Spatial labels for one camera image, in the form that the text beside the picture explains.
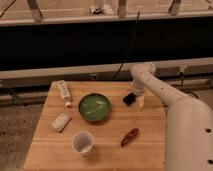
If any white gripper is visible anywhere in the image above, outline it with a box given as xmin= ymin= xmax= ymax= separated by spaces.
xmin=132 ymin=79 xmax=145 ymax=110

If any black eraser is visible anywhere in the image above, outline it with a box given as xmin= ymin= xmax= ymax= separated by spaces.
xmin=123 ymin=93 xmax=136 ymax=106

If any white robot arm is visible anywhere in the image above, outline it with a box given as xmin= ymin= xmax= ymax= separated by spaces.
xmin=130 ymin=62 xmax=213 ymax=171

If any green ceramic bowl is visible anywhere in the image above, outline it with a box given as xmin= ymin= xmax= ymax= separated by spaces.
xmin=78 ymin=93 xmax=111 ymax=122

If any white ceramic cup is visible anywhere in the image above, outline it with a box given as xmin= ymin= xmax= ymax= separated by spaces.
xmin=72 ymin=131 xmax=94 ymax=156

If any red chili pepper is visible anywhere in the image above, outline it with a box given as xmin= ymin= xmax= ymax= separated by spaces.
xmin=121 ymin=128 xmax=139 ymax=147

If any white tube with cap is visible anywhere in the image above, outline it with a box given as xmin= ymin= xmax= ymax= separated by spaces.
xmin=57 ymin=80 xmax=71 ymax=108

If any white rectangular remote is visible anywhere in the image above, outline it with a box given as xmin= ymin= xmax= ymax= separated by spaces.
xmin=51 ymin=113 xmax=71 ymax=132

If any black cable beside table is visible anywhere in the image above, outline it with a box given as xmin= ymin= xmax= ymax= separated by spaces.
xmin=179 ymin=66 xmax=201 ymax=101

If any metal frame rail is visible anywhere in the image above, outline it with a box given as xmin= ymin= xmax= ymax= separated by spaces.
xmin=0 ymin=57 xmax=213 ymax=88

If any black power cable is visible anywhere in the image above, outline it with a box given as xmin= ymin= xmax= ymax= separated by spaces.
xmin=111 ymin=9 xmax=141 ymax=81

